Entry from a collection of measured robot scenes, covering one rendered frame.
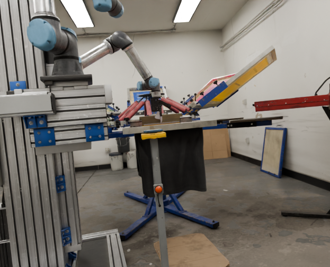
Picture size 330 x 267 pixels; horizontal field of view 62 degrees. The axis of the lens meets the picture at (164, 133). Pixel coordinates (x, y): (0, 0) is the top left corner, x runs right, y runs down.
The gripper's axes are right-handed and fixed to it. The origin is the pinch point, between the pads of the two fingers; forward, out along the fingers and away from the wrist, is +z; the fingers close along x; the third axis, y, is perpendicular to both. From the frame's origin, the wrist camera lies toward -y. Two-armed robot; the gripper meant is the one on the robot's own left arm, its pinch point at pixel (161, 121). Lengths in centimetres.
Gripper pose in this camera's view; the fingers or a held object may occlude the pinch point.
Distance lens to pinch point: 228.9
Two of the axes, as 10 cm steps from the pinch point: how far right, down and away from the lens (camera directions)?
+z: 1.0, 9.9, 0.6
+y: -9.9, 1.0, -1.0
